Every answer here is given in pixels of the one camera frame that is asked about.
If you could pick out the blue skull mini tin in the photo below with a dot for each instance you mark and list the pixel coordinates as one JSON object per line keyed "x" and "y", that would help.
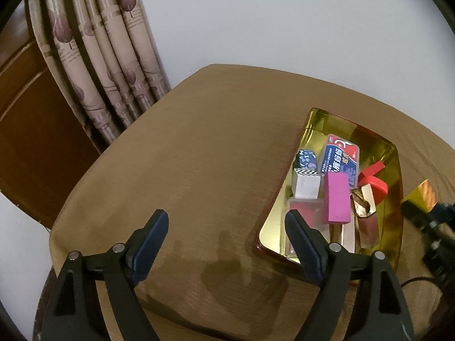
{"x": 305, "y": 159}

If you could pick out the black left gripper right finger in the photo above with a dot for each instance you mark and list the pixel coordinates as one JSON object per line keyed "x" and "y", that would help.
{"x": 380, "y": 311}

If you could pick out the black white zigzag cube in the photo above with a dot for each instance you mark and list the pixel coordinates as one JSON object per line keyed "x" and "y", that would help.
{"x": 305, "y": 183}

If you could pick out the pink lip gloss gold cap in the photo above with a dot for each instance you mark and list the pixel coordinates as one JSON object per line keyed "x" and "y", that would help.
{"x": 366, "y": 221}

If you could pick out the yellow red striped cube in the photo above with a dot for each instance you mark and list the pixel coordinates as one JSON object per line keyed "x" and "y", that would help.
{"x": 423, "y": 197}

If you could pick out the clear box pink contents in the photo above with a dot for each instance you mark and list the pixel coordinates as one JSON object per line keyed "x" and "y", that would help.
{"x": 311, "y": 211}

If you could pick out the red tape measure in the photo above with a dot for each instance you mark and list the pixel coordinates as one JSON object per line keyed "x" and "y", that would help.
{"x": 379, "y": 188}

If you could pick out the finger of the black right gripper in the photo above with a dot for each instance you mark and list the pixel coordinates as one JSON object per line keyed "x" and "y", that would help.
{"x": 427, "y": 223}
{"x": 445, "y": 212}

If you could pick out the tan fabric tablecloth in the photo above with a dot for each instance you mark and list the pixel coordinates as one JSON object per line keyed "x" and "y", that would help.
{"x": 213, "y": 154}

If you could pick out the dental floss plastic box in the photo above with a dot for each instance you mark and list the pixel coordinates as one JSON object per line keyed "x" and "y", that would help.
{"x": 340, "y": 155}

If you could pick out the red wooden block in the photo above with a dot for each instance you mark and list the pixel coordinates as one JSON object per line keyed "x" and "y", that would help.
{"x": 371, "y": 170}

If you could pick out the brown wooden door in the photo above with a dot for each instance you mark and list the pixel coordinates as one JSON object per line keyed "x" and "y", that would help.
{"x": 44, "y": 151}

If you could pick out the gold red toffee tin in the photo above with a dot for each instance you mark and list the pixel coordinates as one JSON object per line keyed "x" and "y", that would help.
{"x": 269, "y": 243}

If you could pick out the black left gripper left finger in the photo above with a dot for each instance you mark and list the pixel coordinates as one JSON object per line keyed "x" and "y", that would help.
{"x": 74, "y": 311}

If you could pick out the pink rectangular block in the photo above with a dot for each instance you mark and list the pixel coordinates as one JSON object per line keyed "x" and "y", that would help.
{"x": 337, "y": 198}

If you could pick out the patterned beige curtain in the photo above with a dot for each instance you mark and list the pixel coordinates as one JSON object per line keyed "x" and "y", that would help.
{"x": 103, "y": 59}

